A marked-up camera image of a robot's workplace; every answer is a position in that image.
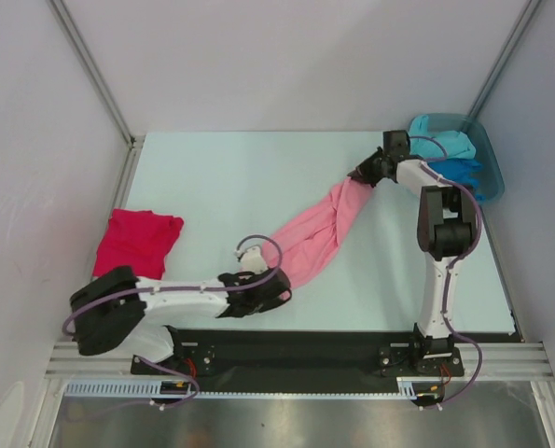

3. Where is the pink t shirt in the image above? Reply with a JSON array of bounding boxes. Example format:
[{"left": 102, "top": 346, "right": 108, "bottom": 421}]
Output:
[{"left": 261, "top": 178, "right": 373, "bottom": 289}]

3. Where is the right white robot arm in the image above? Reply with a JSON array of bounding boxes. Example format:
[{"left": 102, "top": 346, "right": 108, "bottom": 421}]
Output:
[{"left": 349, "top": 130, "right": 482, "bottom": 377}]

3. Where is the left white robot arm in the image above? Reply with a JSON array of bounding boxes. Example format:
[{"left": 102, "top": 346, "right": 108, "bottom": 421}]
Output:
[{"left": 62, "top": 266, "right": 292, "bottom": 373}]

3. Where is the light blue t shirt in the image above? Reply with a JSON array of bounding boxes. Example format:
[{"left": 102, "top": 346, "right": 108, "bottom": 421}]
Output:
[{"left": 408, "top": 115, "right": 476, "bottom": 160}]

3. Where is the dark blue t shirt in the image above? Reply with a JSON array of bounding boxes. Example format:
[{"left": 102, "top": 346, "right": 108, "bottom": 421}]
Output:
[{"left": 428, "top": 159, "right": 484, "bottom": 202}]

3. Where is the teal plastic bin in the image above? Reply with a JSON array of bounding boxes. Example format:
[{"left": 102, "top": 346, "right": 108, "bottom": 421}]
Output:
[{"left": 424, "top": 113, "right": 505, "bottom": 204}]

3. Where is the red folded t shirt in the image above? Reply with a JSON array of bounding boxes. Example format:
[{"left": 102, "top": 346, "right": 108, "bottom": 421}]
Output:
[{"left": 92, "top": 208, "right": 185, "bottom": 280}]

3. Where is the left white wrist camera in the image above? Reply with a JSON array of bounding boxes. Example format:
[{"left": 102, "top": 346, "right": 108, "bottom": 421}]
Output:
[{"left": 235, "top": 245, "right": 268, "bottom": 274}]

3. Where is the right aluminium frame post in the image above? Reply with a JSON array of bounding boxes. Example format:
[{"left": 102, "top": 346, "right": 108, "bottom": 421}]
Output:
[{"left": 468, "top": 0, "right": 546, "bottom": 119}]

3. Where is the aluminium frame post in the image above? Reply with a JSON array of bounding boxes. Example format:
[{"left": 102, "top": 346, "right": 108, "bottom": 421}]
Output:
[
  {"left": 468, "top": 0, "right": 546, "bottom": 119},
  {"left": 46, "top": 0, "right": 146, "bottom": 150}
]

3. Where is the light blue slotted cable duct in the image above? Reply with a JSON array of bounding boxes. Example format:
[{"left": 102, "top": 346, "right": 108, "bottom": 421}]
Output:
[{"left": 64, "top": 376, "right": 421, "bottom": 399}]

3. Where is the left aluminium frame post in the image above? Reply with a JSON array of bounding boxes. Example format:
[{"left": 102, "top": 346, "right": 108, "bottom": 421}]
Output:
[{"left": 46, "top": 0, "right": 146, "bottom": 150}]

